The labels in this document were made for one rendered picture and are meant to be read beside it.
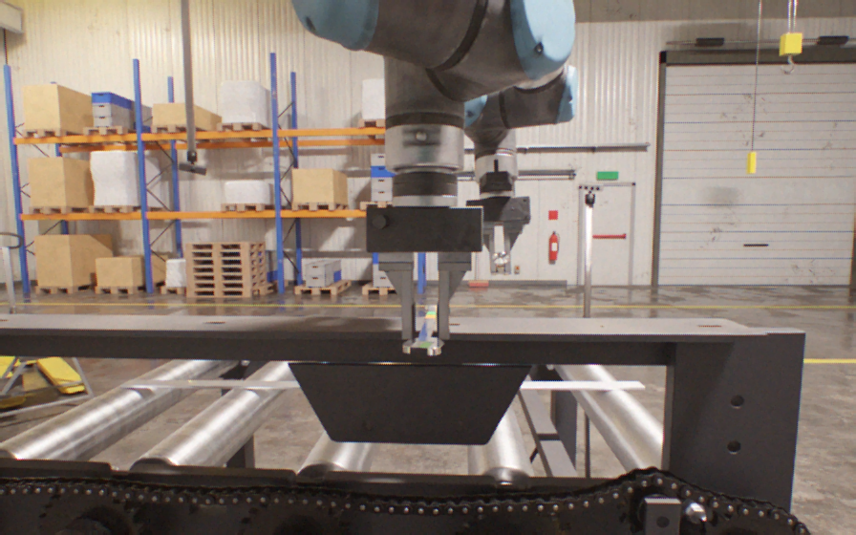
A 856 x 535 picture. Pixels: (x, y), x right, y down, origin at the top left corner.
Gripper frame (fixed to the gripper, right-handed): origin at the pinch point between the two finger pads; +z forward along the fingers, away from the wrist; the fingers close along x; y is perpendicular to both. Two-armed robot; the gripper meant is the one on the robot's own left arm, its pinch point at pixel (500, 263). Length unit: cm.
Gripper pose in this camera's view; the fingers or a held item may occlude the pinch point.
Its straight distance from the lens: 92.4
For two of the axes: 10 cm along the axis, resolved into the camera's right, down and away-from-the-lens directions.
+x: -9.9, 0.5, 1.6
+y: 1.6, 1.0, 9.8
